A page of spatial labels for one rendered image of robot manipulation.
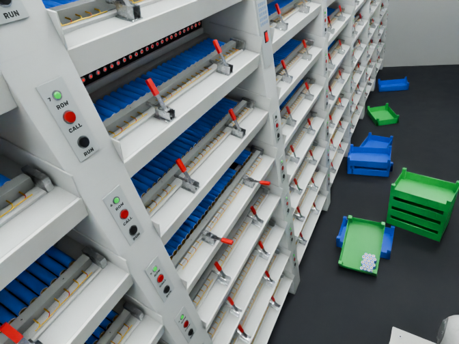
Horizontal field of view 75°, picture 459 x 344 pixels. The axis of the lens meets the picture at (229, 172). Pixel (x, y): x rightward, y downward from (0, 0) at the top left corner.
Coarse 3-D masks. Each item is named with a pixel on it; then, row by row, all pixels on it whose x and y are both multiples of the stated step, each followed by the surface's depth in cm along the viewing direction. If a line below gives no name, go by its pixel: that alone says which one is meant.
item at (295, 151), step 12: (312, 108) 173; (312, 120) 170; (300, 132) 160; (312, 132) 161; (288, 144) 150; (300, 144) 154; (288, 156) 147; (300, 156) 147; (288, 168) 141; (288, 180) 133
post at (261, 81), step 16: (208, 16) 95; (224, 16) 92; (240, 16) 90; (256, 16) 88; (256, 32) 90; (272, 48) 101; (272, 64) 102; (256, 80) 100; (272, 80) 104; (272, 96) 106; (272, 112) 108; (272, 128) 110; (272, 144) 113; (272, 176) 123; (288, 192) 136; (288, 224) 142; (288, 240) 145
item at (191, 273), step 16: (256, 144) 116; (272, 160) 115; (256, 176) 108; (240, 192) 102; (224, 208) 96; (240, 208) 97; (224, 224) 92; (208, 256) 84; (192, 272) 80; (192, 288) 81
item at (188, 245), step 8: (256, 152) 114; (248, 160) 110; (256, 160) 112; (248, 168) 107; (240, 176) 104; (232, 184) 101; (240, 184) 103; (224, 192) 98; (224, 200) 96; (232, 200) 98; (216, 208) 93; (208, 216) 91; (200, 224) 88; (208, 224) 91; (200, 232) 87; (192, 240) 84; (184, 248) 82; (176, 256) 80; (184, 256) 82; (192, 256) 82; (176, 264) 79
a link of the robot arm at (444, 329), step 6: (450, 318) 72; (456, 318) 70; (444, 324) 72; (450, 324) 70; (456, 324) 68; (444, 330) 71; (450, 330) 69; (456, 330) 67; (438, 336) 73; (444, 336) 70; (450, 336) 68; (456, 336) 66; (438, 342) 72; (444, 342) 69; (450, 342) 67; (456, 342) 66
